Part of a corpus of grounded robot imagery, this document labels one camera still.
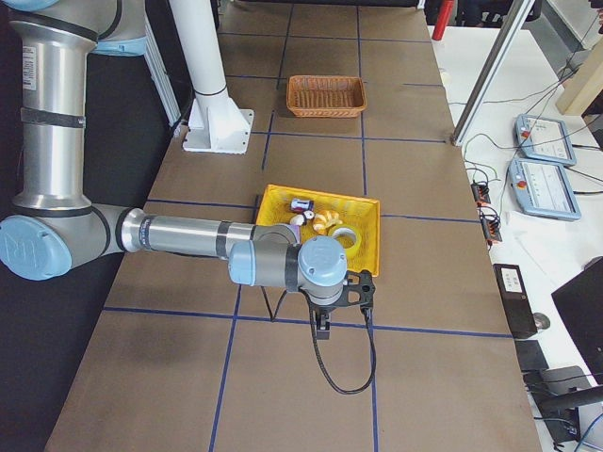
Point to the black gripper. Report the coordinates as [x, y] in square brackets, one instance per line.
[322, 311]

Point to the yellow tape roll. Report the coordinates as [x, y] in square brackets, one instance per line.
[349, 237]

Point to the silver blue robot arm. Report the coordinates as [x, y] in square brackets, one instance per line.
[56, 228]

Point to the yellow plastic basket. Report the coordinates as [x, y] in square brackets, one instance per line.
[362, 214]

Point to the brown wicker basket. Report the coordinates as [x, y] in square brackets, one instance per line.
[325, 96]

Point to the toy croissant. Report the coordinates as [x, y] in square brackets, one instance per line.
[324, 220]

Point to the black white penguin toy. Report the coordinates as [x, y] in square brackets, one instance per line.
[303, 218]

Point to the lower orange black connector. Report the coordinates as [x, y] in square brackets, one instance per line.
[490, 224]

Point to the orange black connector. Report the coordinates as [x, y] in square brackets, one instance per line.
[490, 224]
[480, 191]

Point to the black power adapter box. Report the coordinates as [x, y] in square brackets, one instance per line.
[515, 300]

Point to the upper orange black connector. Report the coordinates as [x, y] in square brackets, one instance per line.
[480, 191]

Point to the lower teach pendant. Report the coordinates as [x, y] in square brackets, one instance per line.
[542, 189]

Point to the teach pendant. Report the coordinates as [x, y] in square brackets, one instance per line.
[542, 189]
[544, 139]

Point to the black monitor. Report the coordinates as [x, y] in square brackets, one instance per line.
[579, 304]

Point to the upper teach pendant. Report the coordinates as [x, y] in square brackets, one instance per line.
[544, 139]

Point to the red cylinder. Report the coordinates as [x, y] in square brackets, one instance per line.
[444, 13]

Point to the wooden board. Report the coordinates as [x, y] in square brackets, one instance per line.
[581, 90]

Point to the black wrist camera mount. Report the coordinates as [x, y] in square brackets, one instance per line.
[358, 290]

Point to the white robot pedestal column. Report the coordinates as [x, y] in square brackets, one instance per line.
[216, 124]

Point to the aluminium frame post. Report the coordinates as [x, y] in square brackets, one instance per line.
[517, 15]

